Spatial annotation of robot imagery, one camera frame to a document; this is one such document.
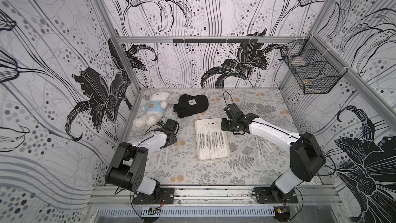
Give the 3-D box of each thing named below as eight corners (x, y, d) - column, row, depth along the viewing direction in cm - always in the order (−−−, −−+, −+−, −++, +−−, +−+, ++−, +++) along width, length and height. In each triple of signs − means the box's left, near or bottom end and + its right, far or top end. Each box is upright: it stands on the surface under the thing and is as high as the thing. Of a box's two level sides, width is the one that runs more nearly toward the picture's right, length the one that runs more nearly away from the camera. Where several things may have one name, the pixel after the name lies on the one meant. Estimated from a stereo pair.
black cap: (177, 119, 104) (176, 114, 99) (171, 104, 112) (170, 98, 107) (210, 108, 110) (210, 102, 105) (202, 94, 118) (202, 88, 113)
